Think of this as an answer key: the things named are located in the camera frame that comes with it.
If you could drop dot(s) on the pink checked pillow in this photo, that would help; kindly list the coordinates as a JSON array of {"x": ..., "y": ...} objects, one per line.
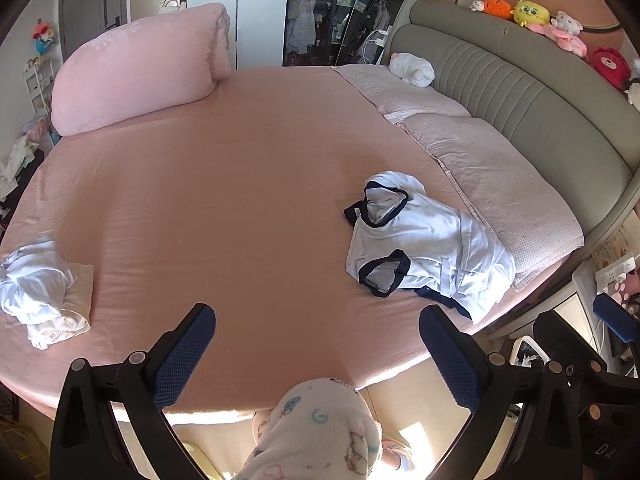
[
  {"x": 500, "y": 185},
  {"x": 395, "y": 92}
]

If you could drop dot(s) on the person's printed fleece pajamas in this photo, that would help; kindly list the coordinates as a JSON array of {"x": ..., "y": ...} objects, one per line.
[{"x": 315, "y": 430}]

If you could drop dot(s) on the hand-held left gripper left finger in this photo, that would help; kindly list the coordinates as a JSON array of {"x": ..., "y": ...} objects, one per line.
[{"x": 187, "y": 350}]

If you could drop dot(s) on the white shelf rack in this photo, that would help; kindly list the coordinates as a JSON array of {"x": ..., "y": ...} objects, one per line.
[{"x": 37, "y": 85}]

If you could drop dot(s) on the white nightstand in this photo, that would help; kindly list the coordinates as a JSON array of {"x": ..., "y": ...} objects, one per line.
[{"x": 575, "y": 300}]

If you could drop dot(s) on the clothes heap beside bed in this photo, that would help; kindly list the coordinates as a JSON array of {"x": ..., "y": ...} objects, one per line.
[{"x": 20, "y": 165}]

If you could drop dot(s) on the beige cabinet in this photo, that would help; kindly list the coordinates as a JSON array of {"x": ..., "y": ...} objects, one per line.
[{"x": 150, "y": 7}]

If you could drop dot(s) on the red and blue doll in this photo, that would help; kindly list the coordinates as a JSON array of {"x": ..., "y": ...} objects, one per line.
[{"x": 45, "y": 37}]

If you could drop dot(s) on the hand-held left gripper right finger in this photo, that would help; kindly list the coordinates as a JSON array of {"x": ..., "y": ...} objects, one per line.
[{"x": 450, "y": 360}]

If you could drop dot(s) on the white shirt with navy trim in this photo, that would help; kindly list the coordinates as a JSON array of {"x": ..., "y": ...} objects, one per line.
[{"x": 395, "y": 240}]

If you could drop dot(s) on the pink bed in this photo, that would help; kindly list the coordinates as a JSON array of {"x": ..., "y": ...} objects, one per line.
[{"x": 225, "y": 185}]

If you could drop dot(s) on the white and black plush toy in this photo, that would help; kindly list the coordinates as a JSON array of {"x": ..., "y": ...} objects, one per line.
[{"x": 635, "y": 82}]

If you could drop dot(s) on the white wardrobe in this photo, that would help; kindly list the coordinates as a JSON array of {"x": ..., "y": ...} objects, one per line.
[{"x": 260, "y": 10}]

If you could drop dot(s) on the grey padded headboard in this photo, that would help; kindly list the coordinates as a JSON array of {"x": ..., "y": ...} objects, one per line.
[{"x": 525, "y": 85}]

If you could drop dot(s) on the large pink pillow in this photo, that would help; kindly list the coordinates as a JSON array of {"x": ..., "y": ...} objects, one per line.
[{"x": 135, "y": 70}]

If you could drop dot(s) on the grey door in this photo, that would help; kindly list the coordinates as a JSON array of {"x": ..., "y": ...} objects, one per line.
[{"x": 82, "y": 10}]

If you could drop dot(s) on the red plush toy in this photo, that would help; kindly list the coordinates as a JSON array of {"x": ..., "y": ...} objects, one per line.
[{"x": 611, "y": 67}]

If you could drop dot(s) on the white power strip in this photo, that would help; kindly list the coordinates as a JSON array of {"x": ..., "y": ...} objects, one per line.
[{"x": 615, "y": 272}]

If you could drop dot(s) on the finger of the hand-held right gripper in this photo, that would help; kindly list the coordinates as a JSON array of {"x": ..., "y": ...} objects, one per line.
[
  {"x": 552, "y": 337},
  {"x": 617, "y": 317}
]

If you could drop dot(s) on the pink and white plush toy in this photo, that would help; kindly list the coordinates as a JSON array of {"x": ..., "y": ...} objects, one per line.
[{"x": 565, "y": 35}]

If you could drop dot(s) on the glass door wardrobe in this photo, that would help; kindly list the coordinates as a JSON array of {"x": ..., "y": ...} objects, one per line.
[{"x": 320, "y": 20}]

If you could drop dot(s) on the yellow plush toy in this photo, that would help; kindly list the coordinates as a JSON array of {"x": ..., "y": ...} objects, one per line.
[{"x": 530, "y": 12}]

